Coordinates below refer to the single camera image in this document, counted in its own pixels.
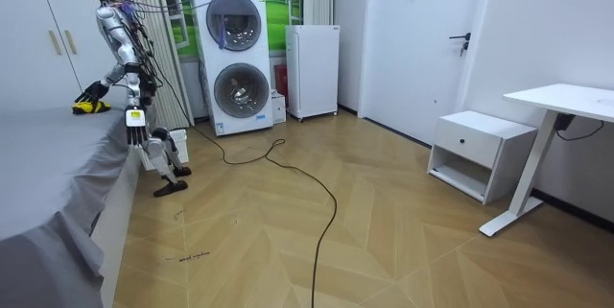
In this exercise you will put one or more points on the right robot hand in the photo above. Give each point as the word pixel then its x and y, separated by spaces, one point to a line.
pixel 93 92

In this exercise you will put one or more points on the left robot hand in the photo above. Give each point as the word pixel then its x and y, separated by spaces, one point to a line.
pixel 135 123

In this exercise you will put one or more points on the yellow and black garment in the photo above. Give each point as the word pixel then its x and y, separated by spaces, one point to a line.
pixel 91 107

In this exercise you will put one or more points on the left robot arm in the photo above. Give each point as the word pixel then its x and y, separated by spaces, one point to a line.
pixel 134 92

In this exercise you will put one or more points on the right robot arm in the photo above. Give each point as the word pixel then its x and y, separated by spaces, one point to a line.
pixel 112 76

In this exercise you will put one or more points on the robot legs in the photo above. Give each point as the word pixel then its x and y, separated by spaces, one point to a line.
pixel 158 149

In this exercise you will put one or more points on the robot body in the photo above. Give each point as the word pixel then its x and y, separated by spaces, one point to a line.
pixel 115 25

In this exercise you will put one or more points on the white wardrobe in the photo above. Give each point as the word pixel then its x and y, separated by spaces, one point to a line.
pixel 29 58

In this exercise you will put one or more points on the grey bed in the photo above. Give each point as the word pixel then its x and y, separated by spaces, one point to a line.
pixel 48 169

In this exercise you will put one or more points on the white washing machine tower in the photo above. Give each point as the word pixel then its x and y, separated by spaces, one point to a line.
pixel 240 121

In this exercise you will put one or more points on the small white box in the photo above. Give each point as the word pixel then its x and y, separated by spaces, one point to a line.
pixel 278 109

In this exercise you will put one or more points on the white small fridge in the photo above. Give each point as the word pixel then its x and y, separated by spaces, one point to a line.
pixel 312 73

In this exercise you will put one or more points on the white door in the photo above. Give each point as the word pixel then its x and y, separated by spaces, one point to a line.
pixel 408 58

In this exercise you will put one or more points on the white nightstand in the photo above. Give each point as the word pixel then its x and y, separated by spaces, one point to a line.
pixel 472 142

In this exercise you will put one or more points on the black power adapter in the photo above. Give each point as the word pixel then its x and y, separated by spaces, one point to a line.
pixel 564 121

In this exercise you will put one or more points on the white desk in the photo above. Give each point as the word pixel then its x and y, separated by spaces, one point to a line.
pixel 566 99

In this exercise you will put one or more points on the landscape window wall poster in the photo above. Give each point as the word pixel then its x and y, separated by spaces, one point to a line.
pixel 278 15

